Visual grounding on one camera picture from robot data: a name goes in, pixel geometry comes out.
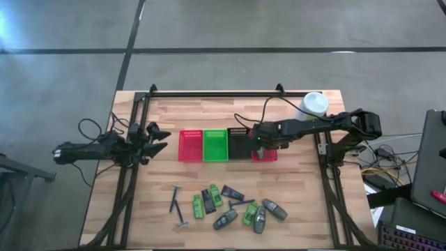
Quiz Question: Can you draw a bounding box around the black metal stand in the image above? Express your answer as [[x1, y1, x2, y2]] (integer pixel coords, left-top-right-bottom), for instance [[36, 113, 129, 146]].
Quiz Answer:
[[0, 153, 56, 251]]

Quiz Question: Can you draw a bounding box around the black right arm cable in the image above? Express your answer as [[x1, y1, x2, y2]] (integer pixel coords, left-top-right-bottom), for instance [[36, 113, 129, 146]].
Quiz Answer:
[[233, 96, 346, 129]]

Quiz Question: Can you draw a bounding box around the black plastic basket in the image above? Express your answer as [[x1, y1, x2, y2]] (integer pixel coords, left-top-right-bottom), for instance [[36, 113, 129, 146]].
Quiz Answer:
[[226, 127, 253, 161]]

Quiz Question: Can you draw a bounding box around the black aluminium table frame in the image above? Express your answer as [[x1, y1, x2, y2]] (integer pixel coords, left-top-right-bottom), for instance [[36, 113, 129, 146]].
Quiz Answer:
[[80, 83, 377, 249]]

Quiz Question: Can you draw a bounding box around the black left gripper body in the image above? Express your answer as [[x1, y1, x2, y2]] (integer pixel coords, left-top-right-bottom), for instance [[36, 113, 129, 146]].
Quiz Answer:
[[127, 138, 154, 167]]

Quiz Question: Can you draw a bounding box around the green plastic basket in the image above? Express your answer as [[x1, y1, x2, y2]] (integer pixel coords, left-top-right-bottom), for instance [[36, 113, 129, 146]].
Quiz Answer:
[[203, 129, 229, 162]]

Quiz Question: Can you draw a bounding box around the white wipes canister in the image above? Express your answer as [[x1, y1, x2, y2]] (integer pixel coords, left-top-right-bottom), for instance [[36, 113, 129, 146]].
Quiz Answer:
[[295, 91, 330, 122]]

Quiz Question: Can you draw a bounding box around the black power brick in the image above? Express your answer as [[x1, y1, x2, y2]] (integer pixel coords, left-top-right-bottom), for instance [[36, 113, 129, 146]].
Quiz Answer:
[[364, 173, 397, 191]]

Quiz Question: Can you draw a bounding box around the dark travel tube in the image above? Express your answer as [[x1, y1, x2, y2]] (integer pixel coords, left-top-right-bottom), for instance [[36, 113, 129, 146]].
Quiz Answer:
[[201, 188, 217, 215], [220, 184, 245, 202]]

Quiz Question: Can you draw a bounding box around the red tool handle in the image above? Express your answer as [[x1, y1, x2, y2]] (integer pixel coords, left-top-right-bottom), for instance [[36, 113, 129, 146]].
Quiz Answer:
[[431, 190, 446, 206]]

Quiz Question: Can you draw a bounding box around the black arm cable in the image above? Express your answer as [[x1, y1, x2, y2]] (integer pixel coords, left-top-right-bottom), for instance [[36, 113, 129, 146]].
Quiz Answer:
[[71, 118, 121, 188], [233, 96, 346, 129]]

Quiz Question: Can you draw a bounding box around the black keyboard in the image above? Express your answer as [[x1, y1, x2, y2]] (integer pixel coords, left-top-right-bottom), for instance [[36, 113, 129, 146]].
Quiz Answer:
[[378, 221, 446, 251]]

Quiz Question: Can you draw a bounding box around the grey laptop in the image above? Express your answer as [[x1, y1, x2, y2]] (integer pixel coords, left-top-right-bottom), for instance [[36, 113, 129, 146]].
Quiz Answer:
[[410, 109, 446, 219]]

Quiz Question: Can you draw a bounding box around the yellow cable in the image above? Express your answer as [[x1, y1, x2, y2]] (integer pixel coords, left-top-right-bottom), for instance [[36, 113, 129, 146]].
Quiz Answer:
[[360, 167, 397, 178]]

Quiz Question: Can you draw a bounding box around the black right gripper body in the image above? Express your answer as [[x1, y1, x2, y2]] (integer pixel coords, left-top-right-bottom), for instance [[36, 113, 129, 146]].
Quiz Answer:
[[251, 130, 282, 150]]

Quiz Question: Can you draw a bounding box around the dark grey case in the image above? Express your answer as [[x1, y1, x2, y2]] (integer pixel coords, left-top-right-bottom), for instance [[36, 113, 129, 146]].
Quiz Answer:
[[390, 197, 446, 233]]

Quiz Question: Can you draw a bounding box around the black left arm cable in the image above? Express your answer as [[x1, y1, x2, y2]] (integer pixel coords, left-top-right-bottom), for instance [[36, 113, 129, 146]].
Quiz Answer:
[[71, 118, 121, 188]]

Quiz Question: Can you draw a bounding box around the black strap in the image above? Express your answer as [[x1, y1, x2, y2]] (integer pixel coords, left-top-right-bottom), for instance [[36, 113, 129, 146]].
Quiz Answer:
[[366, 183, 413, 209]]

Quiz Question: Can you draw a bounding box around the red plastic basket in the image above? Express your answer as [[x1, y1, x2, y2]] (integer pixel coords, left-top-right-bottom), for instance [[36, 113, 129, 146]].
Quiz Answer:
[[178, 129, 204, 163], [250, 149, 279, 163]]

